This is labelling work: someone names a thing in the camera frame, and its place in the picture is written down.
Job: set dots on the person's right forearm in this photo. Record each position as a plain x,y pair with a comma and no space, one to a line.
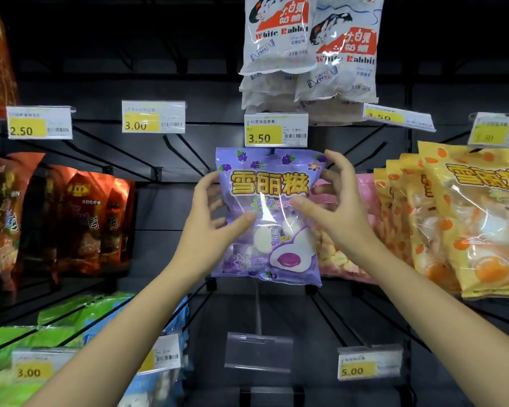
441,326

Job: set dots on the person's left hand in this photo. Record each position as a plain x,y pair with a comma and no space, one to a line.
203,241

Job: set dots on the orange red packet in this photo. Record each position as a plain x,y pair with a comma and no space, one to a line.
8,216

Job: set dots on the person's right hand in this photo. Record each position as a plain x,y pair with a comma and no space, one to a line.
348,220

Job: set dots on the bunch of dark red packets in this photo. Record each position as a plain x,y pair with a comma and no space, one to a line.
85,224

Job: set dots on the purple marshmallow packets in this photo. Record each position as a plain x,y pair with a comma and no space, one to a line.
271,245

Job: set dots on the pink marshmallow packet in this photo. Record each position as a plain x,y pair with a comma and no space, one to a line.
365,194

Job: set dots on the person's left forearm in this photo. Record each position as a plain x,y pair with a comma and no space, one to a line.
118,343

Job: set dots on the green yellow packet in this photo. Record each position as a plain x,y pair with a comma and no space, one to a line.
25,334

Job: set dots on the blue white packet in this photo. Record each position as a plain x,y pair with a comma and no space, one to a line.
152,387

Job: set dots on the dark grey hook shelf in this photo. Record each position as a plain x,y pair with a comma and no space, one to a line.
407,292

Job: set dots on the bunch of white candy bags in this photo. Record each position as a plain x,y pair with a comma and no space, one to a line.
280,38

